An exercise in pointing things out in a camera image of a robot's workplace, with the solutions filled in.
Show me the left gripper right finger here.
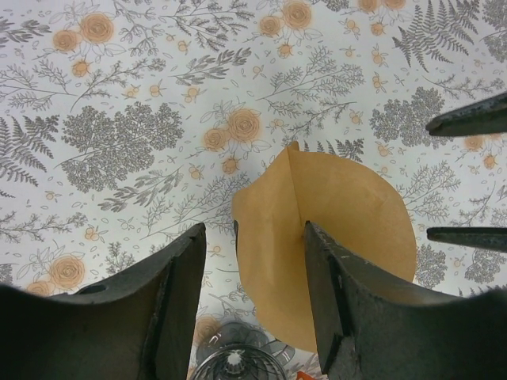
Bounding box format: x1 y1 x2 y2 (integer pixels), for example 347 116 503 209
304 222 506 379

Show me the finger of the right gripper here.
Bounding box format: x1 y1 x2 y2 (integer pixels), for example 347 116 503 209
425 93 507 137
426 227 507 253

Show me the floral table mat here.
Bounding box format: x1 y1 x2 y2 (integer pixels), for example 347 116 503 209
1 1 506 379

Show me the grey clear dripper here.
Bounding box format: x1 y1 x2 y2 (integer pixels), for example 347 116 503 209
191 321 295 380

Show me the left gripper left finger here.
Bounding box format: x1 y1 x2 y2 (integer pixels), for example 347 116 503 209
1 223 206 379

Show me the brown paper coffee filter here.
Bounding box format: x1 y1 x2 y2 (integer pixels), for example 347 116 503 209
232 143 417 352

